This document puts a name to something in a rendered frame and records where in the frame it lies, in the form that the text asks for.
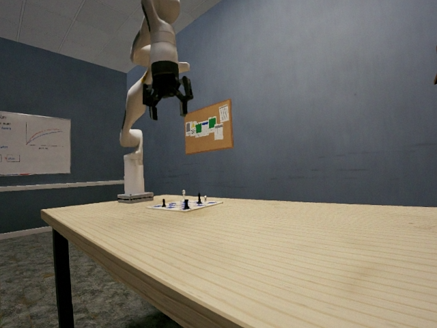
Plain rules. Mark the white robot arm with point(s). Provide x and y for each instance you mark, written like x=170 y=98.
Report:
x=156 y=32

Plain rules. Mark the blue and white chessboard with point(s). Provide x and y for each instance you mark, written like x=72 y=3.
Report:
x=179 y=206

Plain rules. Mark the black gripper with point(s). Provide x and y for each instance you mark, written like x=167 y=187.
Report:
x=166 y=83

